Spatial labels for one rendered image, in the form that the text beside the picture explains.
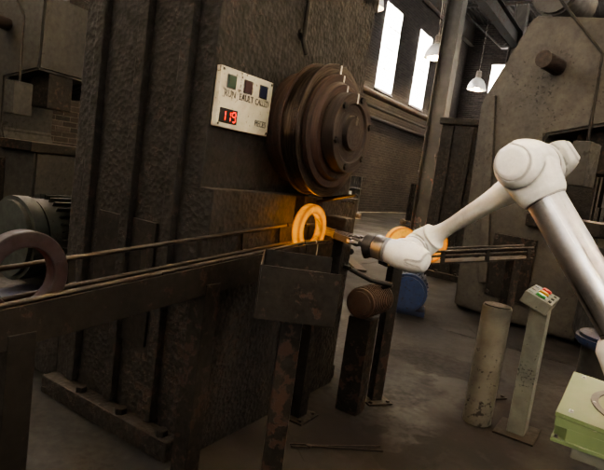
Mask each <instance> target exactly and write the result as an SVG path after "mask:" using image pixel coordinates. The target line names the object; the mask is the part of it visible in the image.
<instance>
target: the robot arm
mask: <svg viewBox="0 0 604 470"><path fill-rule="evenodd" d="M579 160H580V156H579V154H578V153H577V151H576V149H575V148H574V146H573V145H572V143H571V142H569V141H565V140H562V141H555V142H552V143H550V144H546V143H544V142H542V141H538V140H534V139H518V140H514V141H512V142H511V143H510V144H508V145H506V146H505V147H503V148H502V149H500V151H499V152H498V153H497V155H496V157H495V159H494V163H493V170H494V173H495V176H496V178H497V180H498V182H497V183H496V184H495V185H494V186H493V187H491V188H490V189H489V190H488V191H487V192H485V193H484V194H483V195H481V196H480V197H479V198H477V199H476V200H474V201H473V202H471V203H470V204H468V205H467V206H465V207H464V208H462V209H461V210H460V211H458V212H457V213H455V214H454V215H452V216H451V217H449V218H448V219H447V220H445V221H444V222H442V223H440V224H438V225H435V226H432V225H426V226H424V227H421V228H418V229H416V230H414V231H413V232H412V233H410V234H409V235H408V236H406V237H405V238H402V239H398V240H395V239H391V238H387V237H384V236H381V235H377V236H375V235H371V234H366V235H365V236H359V235H355V234H352V233H348V232H345V231H339V230H336V229H333V228H329V227H326V231H325V235H327V236H330V237H332V238H333V239H336V240H339V241H342V242H345V243H347V244H348V245H350V244H352V245H353V246H356V247H358V246H361V251H362V253H364V254H367V255H370V256H371V257H372V258H374V259H377V260H380V261H382V262H385V263H388V264H389V265H390V266H392V267H394V268H397V269H398V270H404V271H408V272H414V273H422V272H424V271H426V270H427V269H428V267H429V266H430V264H431V261H432V255H433V254H434V253H436V252H437V251H438V250H439V249H441V248H442V247H443V242H444V240H445V239H446V238H447V237H448V236H450V235H451V234H453V233H454V232H456V231H458V230H459V229H461V228H464V227H466V226H468V225H470V224H472V223H473V222H475V221H477V220H479V219H481V218H482V217H484V216H486V215H488V214H491V213H493V212H495V211H497V210H499V209H501V208H503V207H505V206H508V205H510V204H513V203H515V202H516V203H517V204H518V205H519V206H520V207H521V208H523V209H525V210H529V212H530V214H531V215H532V217H533V219H534V221H535V223H536V224H537V226H538V228H539V230H540V232H541V233H542V235H543V237H544V238H545V240H546V242H547V244H548V246H549V247H550V249H551V251H552V253H553V255H554V256H555V258H556V261H557V262H558V264H559V266H560V268H561V269H562V270H563V272H564V274H565V276H566V278H567V279H568V281H569V283H570V285H571V287H572V289H573V291H574V293H575V294H576V296H577V298H578V299H579V301H580V302H581V304H582V306H583V308H584V310H585V312H586V314H587V316H588V317H589V319H590V321H591V323H592V324H593V326H594V328H595V330H596V331H597V333H598V335H599V337H600V340H598V341H597V346H596V355H597V359H598V361H599V363H600V366H601V369H602V371H603V374H604V256H603V255H602V254H601V252H600V250H599V249H598V247H597V245H596V243H595V241H594V240H593V238H592V236H591V235H590V233H589V231H588V229H587V228H586V226H585V224H584V223H583V220H582V219H581V217H580V216H579V214H578V213H577V211H576V209H575V208H574V206H573V204H572V203H571V201H570V198H569V197H568V195H567V193H566V192H565V191H566V188H567V183H566V180H565V177H566V176H568V175H569V174H570V173H571V172H572V171H573V170H574V169H575V167H576V166H577V165H578V163H579Z"/></svg>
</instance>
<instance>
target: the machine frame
mask: <svg viewBox="0 0 604 470"><path fill-rule="evenodd" d="M306 3H307V0H89V10H88V21H87V31H86V43H85V53H84V64H83V76H82V86H81V97H80V107H79V119H78V129H77V140H76V151H75V169H74V180H73V191H72V201H71V213H70V223H69V234H68V244H67V255H68V256H72V255H79V254H85V253H92V252H98V251H104V250H111V249H117V248H124V247H130V246H136V245H143V244H149V243H156V242H167V241H174V240H181V239H187V238H193V237H199V236H206V235H213V234H219V233H225V232H231V231H238V230H245V229H251V228H262V227H269V226H276V225H281V224H293V220H295V216H296V214H297V212H298V211H299V210H300V209H301V208H302V207H303V206H304V205H306V204H316V205H319V206H321V207H322V208H323V210H324V212H325V216H328V215H340V216H346V217H350V218H353V219H354V222H355V216H356V210H357V203H358V200H357V199H354V198H346V199H341V200H330V201H324V202H318V203H317V202H316V200H322V199H323V197H322V196H317V195H315V194H305V193H301V192H299V191H297V190H296V189H295V188H293V187H292V185H291V184H290V183H289V182H288V181H285V180H283V179H282V178H280V177H279V176H278V175H277V174H276V172H275V171H274V169H273V167H272V166H271V163H270V161H269V158H268V152H267V147H266V136H259V135H255V134H250V133H247V132H242V131H234V130H230V129H225V128H221V127H216V126H212V125H211V120H212V111H213V96H214V88H215V80H216V72H217V65H218V64H223V65H225V66H227V67H230V68H233V69H235V70H238V71H241V72H243V73H245V74H248V75H251V76H255V77H258V78H261V79H264V80H266V81H268V82H271V83H273V89H272V96H273V94H274V92H275V90H276V88H278V86H279V85H280V84H281V83H282V81H283V80H284V79H285V78H286V77H288V76H290V75H293V74H297V73H298V72H299V71H300V70H302V69H303V68H304V67H306V66H308V65H310V64H313V63H321V64H329V63H336V64H340V65H342V66H344V67H345V68H346V69H348V70H349V71H350V73H351V74H352V76H353V78H354V79H355V82H356V84H357V86H358V89H359V92H360V94H361V95H362V96H363V91H364V79H365V72H366V66H367V60H368V53H369V47H370V40H371V34H372V28H373V21H374V15H377V13H378V5H379V0H311V5H310V13H309V26H308V32H307V39H306V42H307V47H308V52H309V55H305V56H304V52H303V49H302V44H301V37H302V35H301V34H299V33H298V29H302V30H303V23H304V17H305V9H306ZM272 96H271V98H272ZM342 200H346V201H355V204H349V203H341V201H342ZM196 246H197V241H195V242H185V243H178V244H173V245H166V246H160V247H155V248H148V249H146V265H145V267H146V268H147V269H149V268H154V267H159V266H164V265H169V264H173V263H178V262H183V261H187V260H192V259H196ZM139 261H140V250H136V251H130V252H124V253H118V254H112V255H106V256H95V257H89V258H83V259H77V260H76V261H75V281H76V282H83V281H87V280H92V279H97V278H102V277H106V276H111V275H116V274H121V273H126V272H131V271H136V270H139ZM346 278H347V274H346V275H342V277H341V284H340V289H339V296H338V303H337V308H336V320H335V327H334V328H331V327H323V326H319V333H318V339H317V346H316V353H315V358H314V365H313V371H312V378H311V385H310V391H309V392H310V393H311V392H313V391H315V390H317V389H319V388H321V387H323V386H324V385H326V384H327V383H329V382H331V379H332V378H333V377H334V370H335V365H334V359H335V352H336V341H337V334H338V328H339V322H340V315H341V309H342V303H343V297H344V290H345V284H346ZM257 286H258V281H255V282H252V283H246V284H243V285H239V286H236V287H232V288H229V289H226V290H222V291H220V293H219V300H218V308H217V316H216V324H215V331H214V339H213V354H212V361H211V369H210V377H209V384H208V393H207V400H206V408H205V415H204V423H203V430H202V439H201V446H200V449H204V448H205V447H207V446H209V445H211V444H212V443H214V442H216V441H218V440H220V439H222V438H224V437H226V436H228V435H230V434H232V433H234V432H236V431H238V430H239V429H241V428H243V427H245V426H247V425H249V424H251V423H253V422H255V421H257V420H259V419H261V418H263V417H265V416H267V415H268V407H269V400H270V394H271V387H272V380H273V373H274V366H275V359H276V352H277V346H278V338H279V332H280V325H281V322H279V321H271V320H264V319H256V318H254V307H255V300H256V293H257ZM188 307H189V300H186V301H183V302H179V303H175V304H172V305H169V306H166V307H162V308H158V309H155V310H151V311H146V312H143V313H139V314H135V315H132V316H129V317H126V318H122V319H119V320H115V321H112V322H109V323H105V324H102V325H96V326H93V327H89V328H86V329H82V330H79V331H76V332H72V333H69V334H65V335H62V336H60V342H59V352H58V364H57V371H55V372H51V373H48V374H45V375H43V376H42V383H41V392H42V393H44V394H46V395H48V396H50V397H51V398H53V399H55V400H56V401H58V402H60V403H62V404H63V405H65V406H67V407H68V408H70V409H71V410H73V411H75V412H77V413H78V414H80V415H82V416H83V417H85V418H87V419H89V420H90V421H92V422H94V423H96V424H98V425H99V426H101V427H102V428H104V429H105V430H107V431H109V432H110V433H112V434H114V435H116V436H118V437H120V438H121V439H123V440H125V441H126V442H128V443H130V444H132V445H133V446H134V447H136V448H137V449H140V450H142V451H143V452H145V453H147V454H148V455H150V456H152V457H153V458H155V459H157V460H159V461H160V462H162V463H166V462H168V461H170V460H171V459H172V445H173V437H174V428H175V421H176V412H177V404H178V396H179V388H180V379H181V372H182V363H183V355H184V347H185V332H186V324H187V315H188Z"/></svg>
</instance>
